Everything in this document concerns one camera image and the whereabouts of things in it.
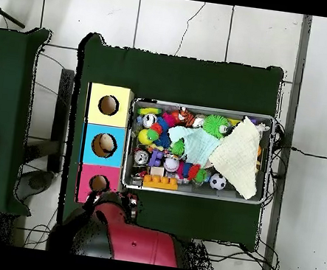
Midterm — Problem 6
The purple toy block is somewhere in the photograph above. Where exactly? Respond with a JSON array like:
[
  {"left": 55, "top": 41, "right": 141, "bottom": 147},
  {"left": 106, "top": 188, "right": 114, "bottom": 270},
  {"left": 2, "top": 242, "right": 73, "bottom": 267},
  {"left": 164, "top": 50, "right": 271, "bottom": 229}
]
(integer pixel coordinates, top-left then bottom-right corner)
[{"left": 148, "top": 148, "right": 165, "bottom": 168}]

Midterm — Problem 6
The orange building block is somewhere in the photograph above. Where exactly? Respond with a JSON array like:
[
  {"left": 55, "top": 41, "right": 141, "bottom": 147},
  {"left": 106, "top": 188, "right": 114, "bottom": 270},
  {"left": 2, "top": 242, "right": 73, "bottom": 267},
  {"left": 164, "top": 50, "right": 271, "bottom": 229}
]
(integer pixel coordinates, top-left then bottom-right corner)
[{"left": 142, "top": 173, "right": 180, "bottom": 192}]

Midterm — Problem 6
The wooden box with three holes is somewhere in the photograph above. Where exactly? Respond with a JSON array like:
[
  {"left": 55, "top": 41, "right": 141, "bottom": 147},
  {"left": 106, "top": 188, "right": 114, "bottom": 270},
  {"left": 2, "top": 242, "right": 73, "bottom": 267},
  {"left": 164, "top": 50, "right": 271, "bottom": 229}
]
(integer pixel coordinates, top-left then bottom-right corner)
[{"left": 72, "top": 81, "right": 136, "bottom": 209}]

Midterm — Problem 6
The clear mesh bin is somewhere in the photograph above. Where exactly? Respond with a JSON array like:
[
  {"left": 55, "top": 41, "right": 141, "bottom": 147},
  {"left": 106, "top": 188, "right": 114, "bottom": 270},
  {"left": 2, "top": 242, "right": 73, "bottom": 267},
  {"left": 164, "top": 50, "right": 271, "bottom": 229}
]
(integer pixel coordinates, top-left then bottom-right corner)
[{"left": 120, "top": 96, "right": 278, "bottom": 207}]

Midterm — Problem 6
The large multicolour spiky caterpillar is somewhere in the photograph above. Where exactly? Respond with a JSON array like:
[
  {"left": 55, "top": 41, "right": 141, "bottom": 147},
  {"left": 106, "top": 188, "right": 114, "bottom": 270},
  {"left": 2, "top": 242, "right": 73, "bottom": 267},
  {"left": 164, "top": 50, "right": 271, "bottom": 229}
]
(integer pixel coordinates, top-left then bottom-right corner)
[{"left": 144, "top": 108, "right": 179, "bottom": 151}]

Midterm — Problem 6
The tiger plush toy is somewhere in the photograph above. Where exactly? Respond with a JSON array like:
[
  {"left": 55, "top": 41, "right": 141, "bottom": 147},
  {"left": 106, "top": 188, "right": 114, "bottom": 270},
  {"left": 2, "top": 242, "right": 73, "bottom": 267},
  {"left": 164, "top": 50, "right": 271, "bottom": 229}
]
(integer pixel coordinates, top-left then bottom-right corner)
[{"left": 176, "top": 106, "right": 197, "bottom": 128}]

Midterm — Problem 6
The small baseball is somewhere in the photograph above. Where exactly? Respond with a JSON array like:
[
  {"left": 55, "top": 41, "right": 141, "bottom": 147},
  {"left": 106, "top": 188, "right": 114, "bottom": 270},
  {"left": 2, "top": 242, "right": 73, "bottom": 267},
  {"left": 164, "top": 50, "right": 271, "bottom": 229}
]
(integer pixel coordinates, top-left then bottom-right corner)
[{"left": 162, "top": 156, "right": 181, "bottom": 173}]

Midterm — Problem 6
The mint knitted cloth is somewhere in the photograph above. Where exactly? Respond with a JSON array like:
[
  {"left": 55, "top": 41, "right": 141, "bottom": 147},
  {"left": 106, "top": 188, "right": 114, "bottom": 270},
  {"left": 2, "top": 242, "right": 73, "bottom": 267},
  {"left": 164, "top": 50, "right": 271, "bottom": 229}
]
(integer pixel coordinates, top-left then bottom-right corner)
[{"left": 164, "top": 122, "right": 224, "bottom": 168}]

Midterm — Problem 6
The green spiky ball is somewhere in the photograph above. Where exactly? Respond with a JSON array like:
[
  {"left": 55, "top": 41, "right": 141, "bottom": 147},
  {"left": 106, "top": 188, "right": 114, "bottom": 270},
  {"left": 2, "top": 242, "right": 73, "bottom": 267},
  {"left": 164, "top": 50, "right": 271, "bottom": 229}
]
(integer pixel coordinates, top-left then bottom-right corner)
[{"left": 201, "top": 112, "right": 233, "bottom": 141}]

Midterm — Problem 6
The small soccer ball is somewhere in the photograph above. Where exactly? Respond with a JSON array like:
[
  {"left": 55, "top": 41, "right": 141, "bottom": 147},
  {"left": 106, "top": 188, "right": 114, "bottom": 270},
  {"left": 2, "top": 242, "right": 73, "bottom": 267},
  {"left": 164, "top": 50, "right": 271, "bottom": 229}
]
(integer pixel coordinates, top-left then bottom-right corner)
[{"left": 208, "top": 172, "right": 228, "bottom": 192}]

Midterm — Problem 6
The cream knitted cloth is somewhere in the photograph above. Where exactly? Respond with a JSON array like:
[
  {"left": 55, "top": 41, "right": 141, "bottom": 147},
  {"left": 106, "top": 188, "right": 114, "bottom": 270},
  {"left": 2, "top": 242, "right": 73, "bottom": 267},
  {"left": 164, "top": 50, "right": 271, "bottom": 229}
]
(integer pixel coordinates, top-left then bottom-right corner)
[{"left": 204, "top": 111, "right": 267, "bottom": 201}]

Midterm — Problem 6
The black stand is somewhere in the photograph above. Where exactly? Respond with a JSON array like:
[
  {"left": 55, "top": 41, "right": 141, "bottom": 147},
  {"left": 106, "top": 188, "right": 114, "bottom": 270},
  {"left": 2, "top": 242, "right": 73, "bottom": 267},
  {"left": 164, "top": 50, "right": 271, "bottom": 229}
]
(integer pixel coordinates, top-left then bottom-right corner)
[{"left": 21, "top": 64, "right": 77, "bottom": 175}]

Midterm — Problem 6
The grey plastic base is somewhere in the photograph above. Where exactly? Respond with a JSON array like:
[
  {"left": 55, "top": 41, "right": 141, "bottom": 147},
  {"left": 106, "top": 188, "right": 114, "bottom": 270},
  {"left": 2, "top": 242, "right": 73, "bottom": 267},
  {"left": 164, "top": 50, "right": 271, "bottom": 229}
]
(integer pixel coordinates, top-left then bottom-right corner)
[{"left": 13, "top": 167, "right": 56, "bottom": 205}]

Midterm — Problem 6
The dark green side tablecloth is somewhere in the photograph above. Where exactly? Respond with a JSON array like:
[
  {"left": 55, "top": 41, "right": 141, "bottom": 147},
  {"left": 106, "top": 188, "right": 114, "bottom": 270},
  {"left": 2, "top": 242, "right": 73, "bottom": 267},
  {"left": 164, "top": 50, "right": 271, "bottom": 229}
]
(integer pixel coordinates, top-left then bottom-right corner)
[{"left": 0, "top": 22, "right": 56, "bottom": 218}]

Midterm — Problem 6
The black rod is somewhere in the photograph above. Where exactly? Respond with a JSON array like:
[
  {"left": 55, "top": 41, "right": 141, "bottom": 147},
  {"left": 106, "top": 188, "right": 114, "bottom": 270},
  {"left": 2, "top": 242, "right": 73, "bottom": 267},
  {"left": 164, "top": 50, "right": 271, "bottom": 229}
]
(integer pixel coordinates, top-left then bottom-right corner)
[{"left": 0, "top": 4, "right": 28, "bottom": 30}]

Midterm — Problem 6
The grey metal rail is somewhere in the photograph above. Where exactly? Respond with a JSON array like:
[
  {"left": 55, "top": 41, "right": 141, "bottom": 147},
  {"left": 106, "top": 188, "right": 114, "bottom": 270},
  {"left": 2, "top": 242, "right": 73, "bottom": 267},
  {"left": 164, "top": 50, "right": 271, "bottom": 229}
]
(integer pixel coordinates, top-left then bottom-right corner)
[{"left": 262, "top": 13, "right": 313, "bottom": 270}]

